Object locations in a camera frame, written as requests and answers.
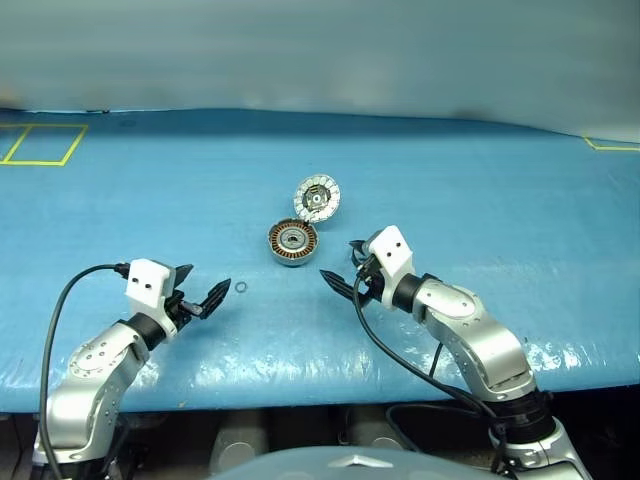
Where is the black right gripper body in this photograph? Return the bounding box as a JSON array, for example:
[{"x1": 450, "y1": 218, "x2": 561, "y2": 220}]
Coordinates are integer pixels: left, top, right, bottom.
[{"x1": 354, "y1": 252, "x2": 387, "y2": 308}]

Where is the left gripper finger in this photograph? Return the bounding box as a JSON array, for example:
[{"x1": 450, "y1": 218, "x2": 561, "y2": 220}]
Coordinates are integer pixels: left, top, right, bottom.
[
  {"x1": 172, "y1": 263, "x2": 195, "y2": 292},
  {"x1": 198, "y1": 277, "x2": 233, "y2": 320}
]

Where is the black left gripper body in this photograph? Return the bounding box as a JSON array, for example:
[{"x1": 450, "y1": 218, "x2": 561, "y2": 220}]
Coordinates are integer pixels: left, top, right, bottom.
[{"x1": 164, "y1": 288, "x2": 208, "y2": 330}]

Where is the silver motor rotor cover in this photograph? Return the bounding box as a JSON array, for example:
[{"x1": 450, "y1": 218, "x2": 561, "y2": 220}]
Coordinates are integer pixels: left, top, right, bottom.
[{"x1": 291, "y1": 174, "x2": 343, "y2": 225}]

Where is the motor stator with copper windings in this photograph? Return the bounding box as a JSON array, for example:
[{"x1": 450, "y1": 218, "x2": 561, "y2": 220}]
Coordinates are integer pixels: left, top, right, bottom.
[{"x1": 265, "y1": 218, "x2": 320, "y2": 269}]

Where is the blue plastic table cover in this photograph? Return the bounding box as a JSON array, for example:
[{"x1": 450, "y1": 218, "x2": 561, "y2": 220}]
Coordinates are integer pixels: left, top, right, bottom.
[{"x1": 0, "y1": 107, "x2": 640, "y2": 414}]

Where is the grey rounded housing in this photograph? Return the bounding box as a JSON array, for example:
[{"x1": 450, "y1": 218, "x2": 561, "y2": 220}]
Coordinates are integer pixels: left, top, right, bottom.
[
  {"x1": 209, "y1": 409, "x2": 271, "y2": 471},
  {"x1": 344, "y1": 407, "x2": 401, "y2": 451}
]

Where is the yellow tape rectangle marking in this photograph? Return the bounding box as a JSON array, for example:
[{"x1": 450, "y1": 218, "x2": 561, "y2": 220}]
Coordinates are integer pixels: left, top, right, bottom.
[{"x1": 0, "y1": 123, "x2": 90, "y2": 167}]

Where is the grey robot torso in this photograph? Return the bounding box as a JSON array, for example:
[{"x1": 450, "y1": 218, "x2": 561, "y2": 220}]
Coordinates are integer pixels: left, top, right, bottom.
[{"x1": 212, "y1": 446, "x2": 436, "y2": 480}]

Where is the yellow tape corner marking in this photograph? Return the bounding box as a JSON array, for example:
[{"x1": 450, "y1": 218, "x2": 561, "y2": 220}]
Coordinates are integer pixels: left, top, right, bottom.
[{"x1": 583, "y1": 135, "x2": 640, "y2": 152}]

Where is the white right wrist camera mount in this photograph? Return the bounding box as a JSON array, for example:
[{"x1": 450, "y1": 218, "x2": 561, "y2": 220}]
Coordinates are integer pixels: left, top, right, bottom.
[{"x1": 363, "y1": 225, "x2": 416, "y2": 309}]

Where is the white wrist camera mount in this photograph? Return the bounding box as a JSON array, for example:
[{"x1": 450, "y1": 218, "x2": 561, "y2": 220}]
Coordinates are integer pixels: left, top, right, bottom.
[
  {"x1": 363, "y1": 225, "x2": 416, "y2": 309},
  {"x1": 123, "y1": 258, "x2": 177, "y2": 337}
]

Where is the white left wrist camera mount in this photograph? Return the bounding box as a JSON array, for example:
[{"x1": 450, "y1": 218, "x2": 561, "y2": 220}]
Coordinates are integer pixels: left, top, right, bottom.
[{"x1": 123, "y1": 258, "x2": 177, "y2": 337}]

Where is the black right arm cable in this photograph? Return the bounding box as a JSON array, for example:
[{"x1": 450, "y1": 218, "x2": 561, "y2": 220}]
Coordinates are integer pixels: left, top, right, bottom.
[{"x1": 352, "y1": 272, "x2": 511, "y2": 476}]

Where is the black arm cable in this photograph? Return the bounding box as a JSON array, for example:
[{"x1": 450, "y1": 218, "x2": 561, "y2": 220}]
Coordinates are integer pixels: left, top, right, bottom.
[
  {"x1": 352, "y1": 272, "x2": 511, "y2": 476},
  {"x1": 38, "y1": 263, "x2": 132, "y2": 480}
]

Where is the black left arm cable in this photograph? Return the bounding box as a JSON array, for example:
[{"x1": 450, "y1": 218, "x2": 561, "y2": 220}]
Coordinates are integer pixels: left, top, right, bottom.
[{"x1": 38, "y1": 263, "x2": 132, "y2": 480}]

